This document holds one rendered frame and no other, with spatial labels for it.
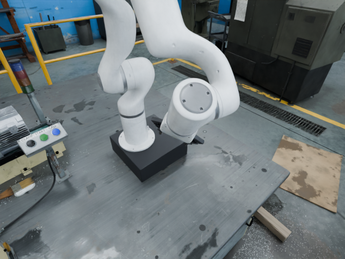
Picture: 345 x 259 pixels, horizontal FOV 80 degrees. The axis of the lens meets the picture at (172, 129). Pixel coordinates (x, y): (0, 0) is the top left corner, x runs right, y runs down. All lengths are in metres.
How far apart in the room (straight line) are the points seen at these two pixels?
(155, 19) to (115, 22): 0.30
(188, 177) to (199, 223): 0.24
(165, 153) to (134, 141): 0.16
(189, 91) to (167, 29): 0.12
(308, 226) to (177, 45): 1.89
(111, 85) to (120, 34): 0.20
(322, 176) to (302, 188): 0.30
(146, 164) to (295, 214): 1.48
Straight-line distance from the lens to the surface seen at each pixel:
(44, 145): 1.00
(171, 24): 0.43
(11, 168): 1.28
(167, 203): 0.97
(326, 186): 2.46
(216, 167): 1.12
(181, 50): 0.44
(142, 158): 1.02
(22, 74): 1.47
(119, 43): 0.76
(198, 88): 0.39
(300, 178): 2.40
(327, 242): 2.11
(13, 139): 1.18
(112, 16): 0.71
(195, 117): 0.37
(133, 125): 0.98
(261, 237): 1.90
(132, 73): 0.85
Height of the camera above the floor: 1.62
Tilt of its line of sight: 38 degrees down
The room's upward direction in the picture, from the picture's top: straight up
